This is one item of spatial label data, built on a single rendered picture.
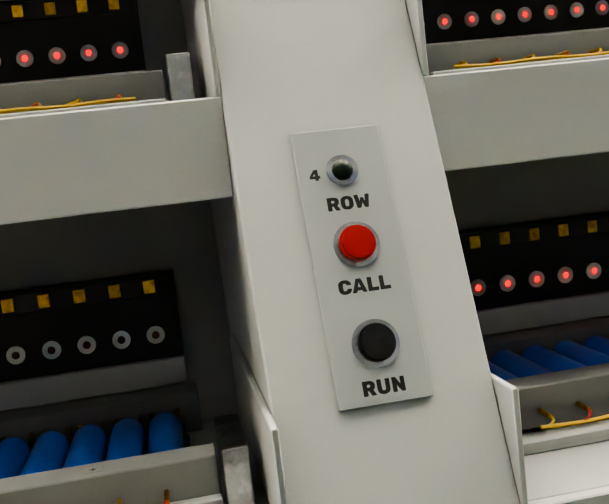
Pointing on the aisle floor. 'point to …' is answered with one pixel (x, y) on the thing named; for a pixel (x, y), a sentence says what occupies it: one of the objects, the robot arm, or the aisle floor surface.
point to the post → (449, 474)
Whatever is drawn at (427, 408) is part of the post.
